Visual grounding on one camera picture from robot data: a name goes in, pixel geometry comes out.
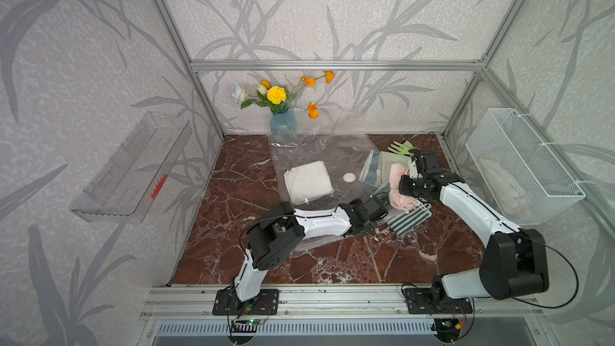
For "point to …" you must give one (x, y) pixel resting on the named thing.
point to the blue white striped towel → (369, 172)
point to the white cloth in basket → (512, 196)
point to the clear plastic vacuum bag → (354, 164)
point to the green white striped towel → (411, 219)
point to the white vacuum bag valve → (349, 177)
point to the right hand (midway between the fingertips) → (401, 185)
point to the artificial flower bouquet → (277, 98)
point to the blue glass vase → (283, 128)
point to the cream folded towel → (388, 158)
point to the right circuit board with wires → (447, 330)
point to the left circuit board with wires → (248, 326)
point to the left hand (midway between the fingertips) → (363, 213)
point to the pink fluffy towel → (397, 199)
